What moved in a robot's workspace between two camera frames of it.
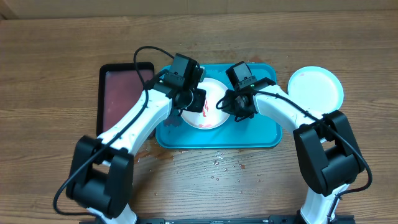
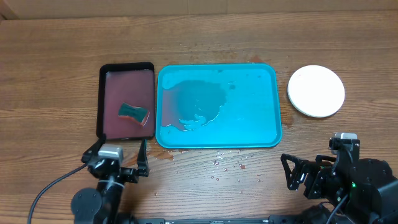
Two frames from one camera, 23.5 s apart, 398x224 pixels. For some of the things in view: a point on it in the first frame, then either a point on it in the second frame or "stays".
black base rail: (222, 220) stays
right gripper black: (232, 109) -> (315, 177)
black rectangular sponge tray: (120, 86) stays
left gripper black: (200, 95) -> (131, 177)
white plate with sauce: (211, 117) -> (316, 91)
